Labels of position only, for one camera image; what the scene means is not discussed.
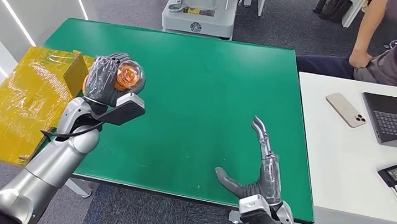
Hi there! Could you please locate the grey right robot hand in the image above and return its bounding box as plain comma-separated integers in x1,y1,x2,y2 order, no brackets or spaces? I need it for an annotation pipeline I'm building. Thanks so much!
211,112,291,207

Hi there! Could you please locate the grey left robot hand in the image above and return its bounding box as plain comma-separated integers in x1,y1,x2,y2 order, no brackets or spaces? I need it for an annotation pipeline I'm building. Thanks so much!
81,48,150,111

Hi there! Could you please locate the orange juice bottle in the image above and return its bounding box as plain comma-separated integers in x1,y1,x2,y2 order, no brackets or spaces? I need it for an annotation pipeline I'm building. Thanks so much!
81,57,145,99

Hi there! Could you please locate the white table leg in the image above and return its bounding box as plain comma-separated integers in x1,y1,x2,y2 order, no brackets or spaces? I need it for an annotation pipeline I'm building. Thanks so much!
63,177,94,199
228,210,245,224

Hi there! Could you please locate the yellow taped cardboard box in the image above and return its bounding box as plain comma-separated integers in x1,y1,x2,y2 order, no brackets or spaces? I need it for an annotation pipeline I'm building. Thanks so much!
0,42,97,172

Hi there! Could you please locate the beige smartphone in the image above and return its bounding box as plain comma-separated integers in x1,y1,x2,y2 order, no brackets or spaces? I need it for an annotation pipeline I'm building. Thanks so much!
323,91,370,129

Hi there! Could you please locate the grey white machine base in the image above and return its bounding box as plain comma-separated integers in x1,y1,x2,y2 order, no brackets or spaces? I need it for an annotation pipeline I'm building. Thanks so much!
159,0,240,41

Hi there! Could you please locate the person's hand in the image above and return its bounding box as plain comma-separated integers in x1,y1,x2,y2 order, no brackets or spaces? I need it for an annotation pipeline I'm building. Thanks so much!
348,49,374,70

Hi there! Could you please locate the black boot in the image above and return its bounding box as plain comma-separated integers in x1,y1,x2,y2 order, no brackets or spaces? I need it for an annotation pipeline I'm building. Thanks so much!
330,0,354,26
319,0,344,22
312,0,329,15

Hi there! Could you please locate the white cabinet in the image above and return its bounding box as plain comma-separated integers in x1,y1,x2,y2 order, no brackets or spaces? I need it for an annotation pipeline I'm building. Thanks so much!
341,0,369,30

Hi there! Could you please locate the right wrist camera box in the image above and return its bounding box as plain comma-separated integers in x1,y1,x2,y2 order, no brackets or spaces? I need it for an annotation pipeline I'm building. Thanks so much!
236,191,279,224

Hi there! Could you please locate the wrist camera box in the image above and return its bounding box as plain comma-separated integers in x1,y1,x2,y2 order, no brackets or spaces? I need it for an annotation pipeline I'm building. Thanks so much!
236,191,279,224
96,89,148,129

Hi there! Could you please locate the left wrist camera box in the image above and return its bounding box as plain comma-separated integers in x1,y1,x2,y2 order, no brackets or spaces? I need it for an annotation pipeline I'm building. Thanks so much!
96,89,148,129

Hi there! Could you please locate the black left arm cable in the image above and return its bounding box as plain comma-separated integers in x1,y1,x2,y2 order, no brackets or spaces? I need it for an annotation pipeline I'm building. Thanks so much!
39,114,105,144

